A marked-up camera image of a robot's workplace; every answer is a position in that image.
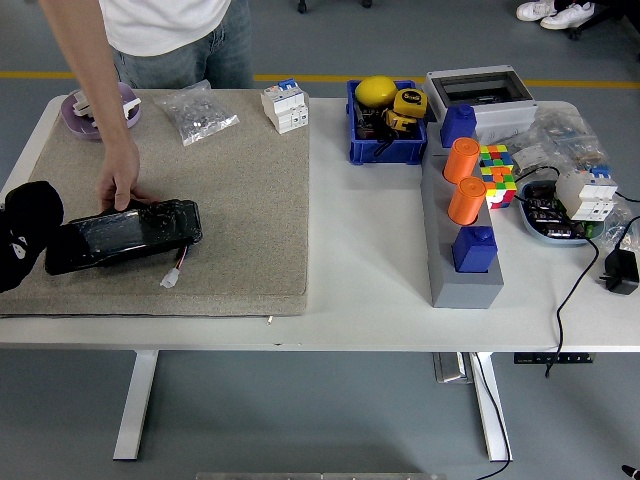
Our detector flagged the yellow round case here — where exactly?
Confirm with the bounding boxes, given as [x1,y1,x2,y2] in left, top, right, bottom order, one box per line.
[354,75,399,109]

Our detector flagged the grey block holder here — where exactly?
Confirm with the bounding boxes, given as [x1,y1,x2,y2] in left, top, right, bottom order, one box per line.
[419,130,505,310]

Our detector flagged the light blue dish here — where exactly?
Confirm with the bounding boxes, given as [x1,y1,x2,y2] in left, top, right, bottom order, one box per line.
[516,179,606,248]

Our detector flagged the orange cylinder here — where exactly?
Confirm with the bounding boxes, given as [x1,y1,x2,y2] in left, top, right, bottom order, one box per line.
[443,137,482,185]
[447,176,488,226]

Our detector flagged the black power adapter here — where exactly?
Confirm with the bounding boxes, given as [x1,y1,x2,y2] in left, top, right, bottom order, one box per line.
[598,248,640,295]

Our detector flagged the black table control panel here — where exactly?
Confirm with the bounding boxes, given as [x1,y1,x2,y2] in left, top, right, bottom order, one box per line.
[513,352,596,365]

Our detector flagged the black rag with white marks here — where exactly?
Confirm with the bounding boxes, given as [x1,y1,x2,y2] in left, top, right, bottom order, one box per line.
[0,180,65,294]

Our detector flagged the black brown tool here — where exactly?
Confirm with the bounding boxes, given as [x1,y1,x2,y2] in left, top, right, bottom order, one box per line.
[355,107,384,142]

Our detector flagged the purple dish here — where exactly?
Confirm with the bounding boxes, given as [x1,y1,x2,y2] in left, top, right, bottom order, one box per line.
[60,82,142,140]

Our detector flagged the black chair base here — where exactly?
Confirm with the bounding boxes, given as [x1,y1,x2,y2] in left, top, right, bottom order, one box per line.
[567,0,640,41]

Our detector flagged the blue plastic bin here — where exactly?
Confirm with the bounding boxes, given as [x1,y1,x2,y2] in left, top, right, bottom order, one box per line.
[345,78,429,166]

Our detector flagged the grey-brown table mat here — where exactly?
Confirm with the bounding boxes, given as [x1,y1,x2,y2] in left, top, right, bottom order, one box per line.
[0,88,311,319]

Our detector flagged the person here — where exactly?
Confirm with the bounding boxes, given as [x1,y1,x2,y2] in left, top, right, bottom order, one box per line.
[38,0,255,213]

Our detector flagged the clear bag of parts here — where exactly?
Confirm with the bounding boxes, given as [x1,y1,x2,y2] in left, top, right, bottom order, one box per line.
[509,107,614,176]
[592,192,640,256]

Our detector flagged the white circuit breaker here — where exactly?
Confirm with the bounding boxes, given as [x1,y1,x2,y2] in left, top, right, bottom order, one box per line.
[554,164,619,222]
[260,78,310,135]

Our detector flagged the colourful puzzle cube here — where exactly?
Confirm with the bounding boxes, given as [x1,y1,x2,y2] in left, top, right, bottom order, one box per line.
[478,143,519,210]

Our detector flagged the glossy black panel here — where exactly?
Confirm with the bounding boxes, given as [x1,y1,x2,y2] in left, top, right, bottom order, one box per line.
[43,198,204,276]

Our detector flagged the wire lead with white connector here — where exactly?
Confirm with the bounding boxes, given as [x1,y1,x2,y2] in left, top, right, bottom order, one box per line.
[159,243,190,290]

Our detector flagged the black cable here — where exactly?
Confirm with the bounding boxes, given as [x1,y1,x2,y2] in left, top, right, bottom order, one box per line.
[469,352,512,480]
[512,166,600,380]

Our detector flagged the clear bag of screws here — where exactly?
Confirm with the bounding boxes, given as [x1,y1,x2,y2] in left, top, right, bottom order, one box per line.
[152,79,240,148]

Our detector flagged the black adapter cord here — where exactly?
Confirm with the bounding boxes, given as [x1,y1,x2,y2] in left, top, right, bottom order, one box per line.
[612,215,640,251]

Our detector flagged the grey box under table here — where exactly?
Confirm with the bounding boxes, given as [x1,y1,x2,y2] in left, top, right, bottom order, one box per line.
[432,352,474,385]

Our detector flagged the black electronic module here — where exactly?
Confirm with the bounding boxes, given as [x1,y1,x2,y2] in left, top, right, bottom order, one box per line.
[523,183,587,239]

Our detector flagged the white table leg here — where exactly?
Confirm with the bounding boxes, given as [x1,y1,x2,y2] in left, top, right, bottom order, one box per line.
[472,352,514,463]
[112,349,160,461]

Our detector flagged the yellow black tape measure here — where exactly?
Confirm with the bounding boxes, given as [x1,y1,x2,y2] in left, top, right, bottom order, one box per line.
[382,108,419,134]

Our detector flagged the person's hand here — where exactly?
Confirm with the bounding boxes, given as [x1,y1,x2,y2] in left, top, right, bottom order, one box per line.
[95,139,159,213]

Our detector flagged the grey enclosure box clear lid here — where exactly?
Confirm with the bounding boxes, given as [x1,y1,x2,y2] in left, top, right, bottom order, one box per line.
[424,65,539,146]

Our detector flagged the white shoe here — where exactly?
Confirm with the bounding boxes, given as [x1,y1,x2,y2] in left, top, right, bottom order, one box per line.
[515,0,557,21]
[539,2,596,30]

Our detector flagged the blue block with knob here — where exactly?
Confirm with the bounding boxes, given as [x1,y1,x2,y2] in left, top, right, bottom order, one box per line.
[451,225,500,274]
[440,103,478,149]

